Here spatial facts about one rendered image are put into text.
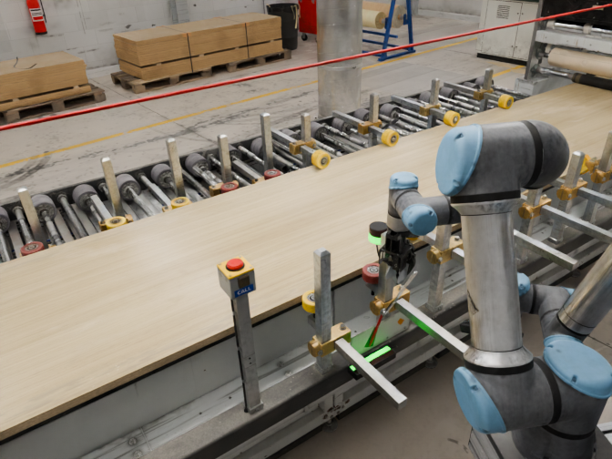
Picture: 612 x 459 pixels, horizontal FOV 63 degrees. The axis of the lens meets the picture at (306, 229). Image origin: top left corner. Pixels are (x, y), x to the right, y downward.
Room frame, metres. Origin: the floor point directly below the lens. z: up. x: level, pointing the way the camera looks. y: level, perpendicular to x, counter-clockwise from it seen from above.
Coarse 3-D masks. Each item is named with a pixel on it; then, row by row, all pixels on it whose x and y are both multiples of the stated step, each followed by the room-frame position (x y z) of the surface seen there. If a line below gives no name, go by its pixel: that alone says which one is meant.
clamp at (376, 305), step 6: (396, 288) 1.32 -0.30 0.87; (396, 294) 1.29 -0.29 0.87; (402, 294) 1.29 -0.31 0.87; (408, 294) 1.30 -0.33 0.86; (378, 300) 1.26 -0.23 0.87; (390, 300) 1.26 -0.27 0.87; (408, 300) 1.30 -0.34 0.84; (372, 306) 1.26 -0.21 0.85; (378, 306) 1.24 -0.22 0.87; (384, 306) 1.24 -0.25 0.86; (372, 312) 1.25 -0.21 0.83; (378, 312) 1.23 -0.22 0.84
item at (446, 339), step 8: (376, 288) 1.35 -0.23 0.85; (400, 304) 1.25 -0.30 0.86; (408, 304) 1.25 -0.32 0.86; (408, 312) 1.22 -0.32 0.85; (416, 312) 1.21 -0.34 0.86; (416, 320) 1.19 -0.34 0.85; (424, 320) 1.17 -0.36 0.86; (432, 320) 1.17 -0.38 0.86; (424, 328) 1.15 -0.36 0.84; (432, 328) 1.13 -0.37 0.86; (440, 328) 1.13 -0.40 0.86; (432, 336) 1.13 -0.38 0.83; (440, 336) 1.10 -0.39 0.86; (448, 336) 1.10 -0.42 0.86; (448, 344) 1.07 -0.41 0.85; (456, 344) 1.06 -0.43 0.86; (464, 344) 1.06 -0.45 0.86; (456, 352) 1.05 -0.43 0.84
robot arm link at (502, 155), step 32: (480, 128) 0.78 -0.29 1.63; (512, 128) 0.79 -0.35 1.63; (448, 160) 0.78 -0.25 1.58; (480, 160) 0.74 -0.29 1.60; (512, 160) 0.74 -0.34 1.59; (448, 192) 0.75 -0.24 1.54; (480, 192) 0.72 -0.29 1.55; (512, 192) 0.72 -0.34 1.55; (480, 224) 0.71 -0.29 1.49; (512, 224) 0.72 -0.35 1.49; (480, 256) 0.69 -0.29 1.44; (512, 256) 0.69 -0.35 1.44; (480, 288) 0.67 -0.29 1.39; (512, 288) 0.66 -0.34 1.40; (480, 320) 0.64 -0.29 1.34; (512, 320) 0.63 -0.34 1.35; (480, 352) 0.62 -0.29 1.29; (512, 352) 0.60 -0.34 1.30; (480, 384) 0.57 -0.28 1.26; (512, 384) 0.57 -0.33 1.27; (544, 384) 0.58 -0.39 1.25; (480, 416) 0.54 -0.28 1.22; (512, 416) 0.54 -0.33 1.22; (544, 416) 0.55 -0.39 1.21
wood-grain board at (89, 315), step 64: (448, 128) 2.69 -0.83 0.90; (576, 128) 2.62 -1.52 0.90; (256, 192) 2.00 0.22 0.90; (320, 192) 1.98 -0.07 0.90; (384, 192) 1.95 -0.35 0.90; (64, 256) 1.54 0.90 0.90; (128, 256) 1.53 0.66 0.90; (192, 256) 1.51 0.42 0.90; (256, 256) 1.50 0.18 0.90; (0, 320) 1.20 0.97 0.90; (64, 320) 1.19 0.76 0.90; (128, 320) 1.18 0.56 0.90; (192, 320) 1.17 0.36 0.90; (256, 320) 1.18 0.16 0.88; (0, 384) 0.94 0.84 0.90; (64, 384) 0.93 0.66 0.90
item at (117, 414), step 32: (544, 192) 2.09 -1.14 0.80; (416, 256) 1.63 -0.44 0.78; (576, 256) 2.43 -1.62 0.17; (352, 288) 1.46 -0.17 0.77; (288, 320) 1.30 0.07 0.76; (192, 352) 1.11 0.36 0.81; (224, 352) 1.17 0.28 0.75; (256, 352) 1.23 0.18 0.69; (416, 352) 1.70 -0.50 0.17; (128, 384) 1.01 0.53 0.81; (160, 384) 1.05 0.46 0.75; (192, 384) 1.10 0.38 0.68; (352, 384) 1.51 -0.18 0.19; (64, 416) 0.91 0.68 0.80; (96, 416) 0.95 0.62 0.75; (128, 416) 0.99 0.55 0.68; (160, 416) 1.04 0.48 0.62; (320, 416) 1.37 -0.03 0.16; (0, 448) 0.82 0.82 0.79; (32, 448) 0.85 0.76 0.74; (64, 448) 0.89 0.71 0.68; (96, 448) 0.93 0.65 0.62; (256, 448) 1.23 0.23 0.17; (288, 448) 1.31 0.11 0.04
